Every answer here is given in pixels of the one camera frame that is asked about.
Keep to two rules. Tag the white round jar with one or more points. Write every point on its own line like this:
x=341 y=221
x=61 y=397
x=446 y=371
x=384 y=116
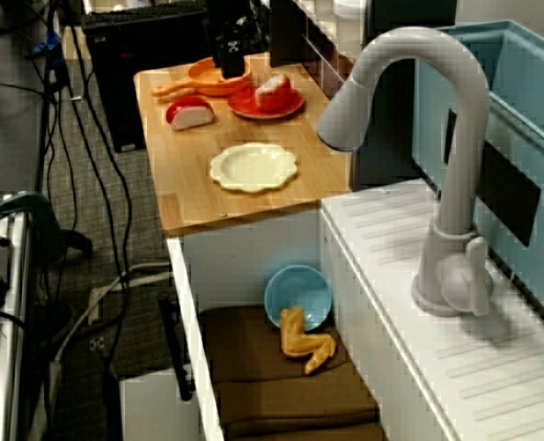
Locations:
x=347 y=7

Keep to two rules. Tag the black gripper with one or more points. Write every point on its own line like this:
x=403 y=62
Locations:
x=223 y=26

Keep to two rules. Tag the orange toy pan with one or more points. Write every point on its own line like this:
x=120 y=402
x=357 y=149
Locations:
x=203 y=78

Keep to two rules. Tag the silver metal frame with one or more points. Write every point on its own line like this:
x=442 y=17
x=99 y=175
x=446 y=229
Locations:
x=5 y=344

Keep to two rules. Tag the black rectangular label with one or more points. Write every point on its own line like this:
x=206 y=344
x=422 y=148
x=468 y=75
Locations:
x=506 y=193

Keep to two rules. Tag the orange salmon sushi toy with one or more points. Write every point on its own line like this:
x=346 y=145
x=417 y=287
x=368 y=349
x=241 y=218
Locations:
x=274 y=92

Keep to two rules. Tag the black keyboard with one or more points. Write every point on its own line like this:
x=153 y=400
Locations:
x=129 y=16

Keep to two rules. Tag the cream scalloped plate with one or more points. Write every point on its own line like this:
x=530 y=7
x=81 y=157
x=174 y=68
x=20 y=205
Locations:
x=253 y=167

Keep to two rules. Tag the dark green plastic stand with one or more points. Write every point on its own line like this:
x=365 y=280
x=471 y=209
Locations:
x=42 y=216

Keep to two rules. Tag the red tuna sushi toy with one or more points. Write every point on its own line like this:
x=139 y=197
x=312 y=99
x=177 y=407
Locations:
x=189 y=115

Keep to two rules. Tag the white toy kitchen unit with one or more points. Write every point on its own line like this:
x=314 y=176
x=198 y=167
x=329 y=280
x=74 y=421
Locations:
x=391 y=257

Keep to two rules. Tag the tan toy chicken wing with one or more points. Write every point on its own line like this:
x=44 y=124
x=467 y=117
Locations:
x=299 y=344

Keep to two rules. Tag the white power strip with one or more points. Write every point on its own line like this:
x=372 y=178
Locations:
x=95 y=303

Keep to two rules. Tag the red plate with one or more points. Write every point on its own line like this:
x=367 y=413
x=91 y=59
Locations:
x=242 y=103

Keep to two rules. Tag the brown folded cloth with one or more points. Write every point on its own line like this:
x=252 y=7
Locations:
x=263 y=404

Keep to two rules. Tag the light blue bowl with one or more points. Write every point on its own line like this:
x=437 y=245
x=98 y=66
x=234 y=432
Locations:
x=295 y=289

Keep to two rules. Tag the gray toy faucet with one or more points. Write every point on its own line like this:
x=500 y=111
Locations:
x=456 y=161

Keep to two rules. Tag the black computer tower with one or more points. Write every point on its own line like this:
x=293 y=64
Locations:
x=116 y=69

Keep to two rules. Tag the dark upright post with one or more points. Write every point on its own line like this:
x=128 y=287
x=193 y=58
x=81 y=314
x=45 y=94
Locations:
x=391 y=165

